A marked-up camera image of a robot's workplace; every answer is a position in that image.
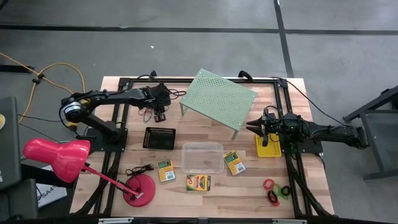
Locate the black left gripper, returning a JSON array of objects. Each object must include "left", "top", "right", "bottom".
[{"left": 136, "top": 84, "right": 172, "bottom": 123}]

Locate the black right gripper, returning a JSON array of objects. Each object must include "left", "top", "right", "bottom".
[{"left": 246, "top": 106, "right": 287, "bottom": 147}]

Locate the Crayola crayon box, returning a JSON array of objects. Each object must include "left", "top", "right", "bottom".
[
  {"left": 186, "top": 174, "right": 212, "bottom": 192},
  {"left": 223, "top": 149, "right": 247, "bottom": 176},
  {"left": 157, "top": 159, "right": 177, "bottom": 183}
]

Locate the clear plastic bin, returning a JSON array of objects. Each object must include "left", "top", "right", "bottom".
[{"left": 181, "top": 141, "right": 225, "bottom": 174}]

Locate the red desk lamp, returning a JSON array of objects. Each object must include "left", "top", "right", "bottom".
[{"left": 22, "top": 138, "right": 157, "bottom": 208}]

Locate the black mesh basket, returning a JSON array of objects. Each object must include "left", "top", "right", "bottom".
[{"left": 142, "top": 126, "right": 177, "bottom": 151}]

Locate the yellow plastic basket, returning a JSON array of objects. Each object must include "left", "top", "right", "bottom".
[{"left": 254, "top": 133, "right": 282, "bottom": 158}]

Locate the green perforated metal shelf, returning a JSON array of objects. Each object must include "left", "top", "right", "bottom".
[{"left": 179, "top": 68, "right": 258, "bottom": 141}]

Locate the red rubber band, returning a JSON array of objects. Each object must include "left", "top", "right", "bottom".
[
  {"left": 262, "top": 178, "right": 276, "bottom": 191},
  {"left": 266, "top": 189, "right": 280, "bottom": 207}
]

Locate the dark metal side table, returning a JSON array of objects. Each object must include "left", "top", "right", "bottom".
[{"left": 343, "top": 85, "right": 398, "bottom": 182}]

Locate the white labelled box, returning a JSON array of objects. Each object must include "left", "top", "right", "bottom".
[{"left": 35, "top": 182, "right": 68, "bottom": 208}]

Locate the black floor bar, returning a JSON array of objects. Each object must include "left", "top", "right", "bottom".
[{"left": 0, "top": 64, "right": 35, "bottom": 74}]

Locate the grey cabinet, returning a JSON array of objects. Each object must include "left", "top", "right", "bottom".
[{"left": 0, "top": 95, "right": 22, "bottom": 191}]

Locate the grey box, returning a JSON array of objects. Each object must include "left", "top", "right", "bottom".
[{"left": 0, "top": 178, "right": 40, "bottom": 221}]

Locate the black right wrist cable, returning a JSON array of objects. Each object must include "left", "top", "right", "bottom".
[{"left": 264, "top": 105, "right": 282, "bottom": 121}]

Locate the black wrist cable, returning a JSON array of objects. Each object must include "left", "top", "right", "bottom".
[
  {"left": 136, "top": 73, "right": 188, "bottom": 101},
  {"left": 264, "top": 105, "right": 282, "bottom": 121}
]

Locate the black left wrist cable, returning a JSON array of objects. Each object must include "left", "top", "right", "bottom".
[{"left": 136, "top": 73, "right": 188, "bottom": 101}]

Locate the black aluminium table frame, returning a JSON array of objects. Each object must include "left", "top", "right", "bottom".
[{"left": 70, "top": 76, "right": 335, "bottom": 218}]

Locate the black lamp power cord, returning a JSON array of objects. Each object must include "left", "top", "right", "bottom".
[{"left": 125, "top": 164, "right": 155, "bottom": 197}]

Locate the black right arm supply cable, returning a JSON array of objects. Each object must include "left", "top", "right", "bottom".
[{"left": 269, "top": 76, "right": 348, "bottom": 126}]

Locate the silver metal bracket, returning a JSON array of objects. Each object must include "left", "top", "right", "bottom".
[
  {"left": 98, "top": 217, "right": 135, "bottom": 224},
  {"left": 272, "top": 218, "right": 308, "bottom": 224}
]

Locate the thin black floor cable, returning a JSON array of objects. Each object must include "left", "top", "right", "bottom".
[
  {"left": 17, "top": 123, "right": 63, "bottom": 144},
  {"left": 17, "top": 113, "right": 68, "bottom": 124}
]

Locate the yellow extension cord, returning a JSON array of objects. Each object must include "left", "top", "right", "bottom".
[{"left": 0, "top": 52, "right": 86, "bottom": 125}]

